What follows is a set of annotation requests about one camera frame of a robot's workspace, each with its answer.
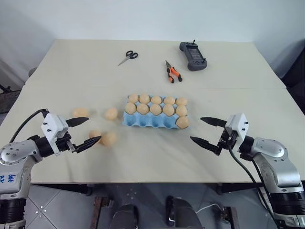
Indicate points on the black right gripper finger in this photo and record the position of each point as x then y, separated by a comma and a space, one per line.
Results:
206, 144
214, 121

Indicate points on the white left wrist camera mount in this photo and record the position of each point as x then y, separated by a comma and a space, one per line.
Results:
53, 126

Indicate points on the blue egg tray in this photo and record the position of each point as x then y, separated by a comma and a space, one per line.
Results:
143, 121

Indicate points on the orange black pliers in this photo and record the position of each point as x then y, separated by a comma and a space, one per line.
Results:
172, 71

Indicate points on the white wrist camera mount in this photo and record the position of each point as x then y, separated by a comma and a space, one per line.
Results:
238, 124
53, 126

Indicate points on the rusty brown metal bar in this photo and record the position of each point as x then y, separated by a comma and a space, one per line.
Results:
98, 212
230, 218

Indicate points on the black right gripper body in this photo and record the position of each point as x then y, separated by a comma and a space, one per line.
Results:
227, 140

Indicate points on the dark rounded shape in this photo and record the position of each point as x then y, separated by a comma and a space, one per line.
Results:
125, 217
182, 214

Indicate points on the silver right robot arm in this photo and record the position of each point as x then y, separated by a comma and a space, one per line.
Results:
278, 162

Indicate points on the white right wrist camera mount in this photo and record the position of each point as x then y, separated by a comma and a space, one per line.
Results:
238, 124

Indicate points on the black table frame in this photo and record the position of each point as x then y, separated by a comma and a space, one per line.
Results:
152, 185

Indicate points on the dark metal stand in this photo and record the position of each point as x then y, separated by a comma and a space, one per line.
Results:
4, 97

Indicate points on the dark grey handheld controller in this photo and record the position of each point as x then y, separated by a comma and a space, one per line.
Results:
194, 57

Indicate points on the beige egg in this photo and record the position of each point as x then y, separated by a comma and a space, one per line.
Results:
130, 108
94, 133
109, 138
181, 101
156, 99
169, 100
168, 110
144, 97
111, 113
181, 110
133, 98
182, 122
155, 109
143, 108
80, 112

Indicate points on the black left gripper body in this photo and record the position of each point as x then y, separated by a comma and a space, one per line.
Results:
64, 143

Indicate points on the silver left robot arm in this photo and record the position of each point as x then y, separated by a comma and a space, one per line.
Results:
16, 152

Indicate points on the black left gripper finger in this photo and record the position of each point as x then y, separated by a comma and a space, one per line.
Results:
87, 143
76, 121

